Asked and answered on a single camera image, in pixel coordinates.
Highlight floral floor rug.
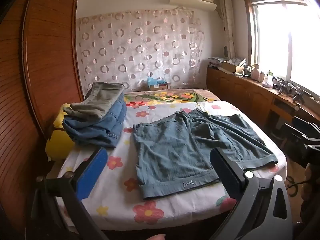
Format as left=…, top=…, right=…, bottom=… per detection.
left=285, top=155, right=304, bottom=195

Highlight stack of folded cloths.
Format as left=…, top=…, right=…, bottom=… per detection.
left=208, top=57, right=227, bottom=68

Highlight pink floral blanket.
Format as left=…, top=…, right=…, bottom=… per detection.
left=124, top=88, right=222, bottom=105

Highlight black cable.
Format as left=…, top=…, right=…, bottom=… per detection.
left=285, top=175, right=303, bottom=191

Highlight wooden frame window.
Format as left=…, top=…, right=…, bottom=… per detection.
left=242, top=0, right=320, bottom=100

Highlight yellow plush toy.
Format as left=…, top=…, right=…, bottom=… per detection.
left=45, top=104, right=75, bottom=162

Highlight wooden louvred wardrobe door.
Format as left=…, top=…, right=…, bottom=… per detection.
left=0, top=0, right=84, bottom=230

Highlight patterned window curtain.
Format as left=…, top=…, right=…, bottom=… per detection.
left=217, top=0, right=237, bottom=59

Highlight patterned cloth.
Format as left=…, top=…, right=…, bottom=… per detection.
left=226, top=58, right=247, bottom=67

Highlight circle pattern sheer curtain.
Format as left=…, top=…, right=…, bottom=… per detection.
left=76, top=9, right=204, bottom=95

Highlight blue plastic bag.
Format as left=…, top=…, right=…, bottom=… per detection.
left=146, top=77, right=165, bottom=87

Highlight bed with floral sheet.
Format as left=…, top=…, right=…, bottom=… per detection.
left=56, top=101, right=287, bottom=230

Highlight blue denim folded jeans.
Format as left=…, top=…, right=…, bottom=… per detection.
left=62, top=92, right=128, bottom=148

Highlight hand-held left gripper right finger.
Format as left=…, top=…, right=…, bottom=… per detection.
left=209, top=147, right=293, bottom=240

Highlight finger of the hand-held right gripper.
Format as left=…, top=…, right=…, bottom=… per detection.
left=284, top=123, right=312, bottom=145

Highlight open cardboard box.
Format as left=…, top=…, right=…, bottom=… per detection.
left=222, top=60, right=247, bottom=73

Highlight olive green folded pants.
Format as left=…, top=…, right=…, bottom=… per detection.
left=62, top=82, right=125, bottom=120

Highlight wooden cabinet desk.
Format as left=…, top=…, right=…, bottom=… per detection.
left=206, top=66, right=320, bottom=140

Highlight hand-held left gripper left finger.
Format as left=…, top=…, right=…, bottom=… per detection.
left=32, top=147, right=108, bottom=240

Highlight teal short pants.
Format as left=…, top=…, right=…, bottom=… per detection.
left=132, top=108, right=279, bottom=200

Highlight small cardboard box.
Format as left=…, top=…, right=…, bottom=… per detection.
left=149, top=82, right=172, bottom=91

